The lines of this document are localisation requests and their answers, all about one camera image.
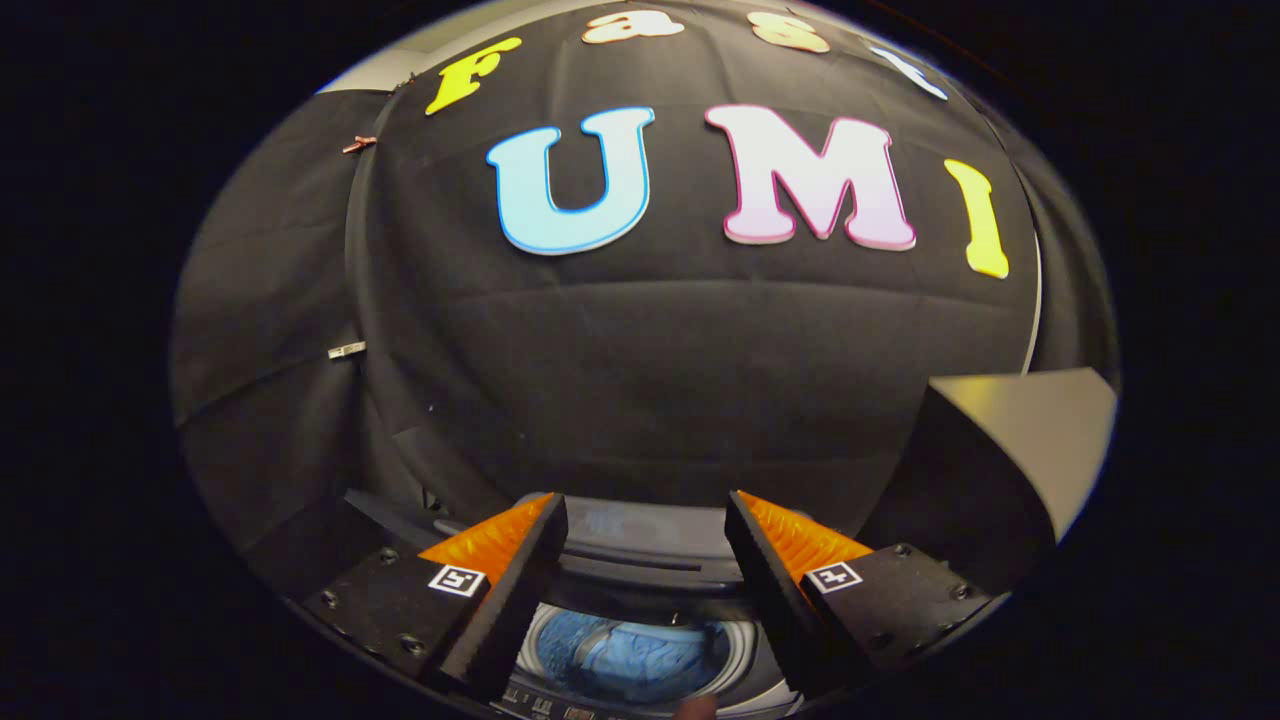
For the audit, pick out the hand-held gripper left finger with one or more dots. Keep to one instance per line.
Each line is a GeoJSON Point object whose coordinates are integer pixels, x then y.
{"type": "Point", "coordinates": [510, 600]}

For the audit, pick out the silver clip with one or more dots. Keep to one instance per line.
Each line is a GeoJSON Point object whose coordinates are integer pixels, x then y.
{"type": "Point", "coordinates": [346, 350]}

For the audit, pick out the light blue shirt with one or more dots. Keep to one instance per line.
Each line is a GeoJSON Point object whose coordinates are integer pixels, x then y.
{"type": "Point", "coordinates": [640, 660]}

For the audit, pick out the red clip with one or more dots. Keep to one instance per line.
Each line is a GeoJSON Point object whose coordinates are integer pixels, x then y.
{"type": "Point", "coordinates": [358, 144]}

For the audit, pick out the dark washing machine lid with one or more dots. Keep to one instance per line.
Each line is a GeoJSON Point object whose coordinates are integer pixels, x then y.
{"type": "Point", "coordinates": [640, 530]}

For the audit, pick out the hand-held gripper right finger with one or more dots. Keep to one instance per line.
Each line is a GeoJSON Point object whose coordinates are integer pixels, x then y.
{"type": "Point", "coordinates": [770, 600]}

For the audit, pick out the dark grey washing machine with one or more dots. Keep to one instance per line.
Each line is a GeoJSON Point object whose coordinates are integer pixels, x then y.
{"type": "Point", "coordinates": [750, 660]}

